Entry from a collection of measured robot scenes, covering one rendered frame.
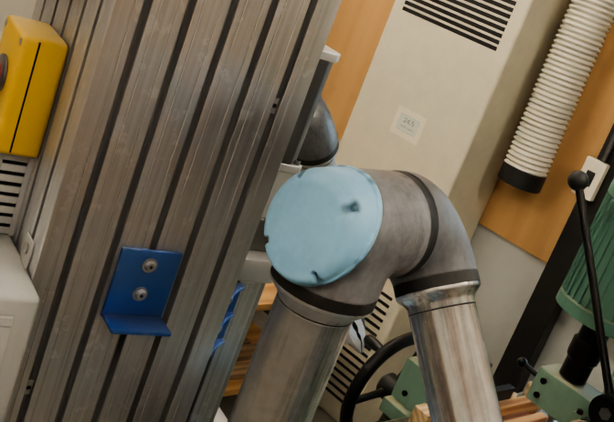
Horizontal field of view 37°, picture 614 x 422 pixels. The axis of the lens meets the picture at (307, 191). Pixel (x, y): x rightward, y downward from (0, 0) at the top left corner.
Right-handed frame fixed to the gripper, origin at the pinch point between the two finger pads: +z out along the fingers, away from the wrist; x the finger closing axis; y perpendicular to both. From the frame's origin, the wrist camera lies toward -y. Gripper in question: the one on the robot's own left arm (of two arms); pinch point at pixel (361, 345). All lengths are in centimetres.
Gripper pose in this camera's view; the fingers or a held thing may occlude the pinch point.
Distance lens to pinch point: 195.1
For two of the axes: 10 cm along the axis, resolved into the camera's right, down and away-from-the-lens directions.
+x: -7.0, -0.6, -7.1
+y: -6.2, 5.4, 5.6
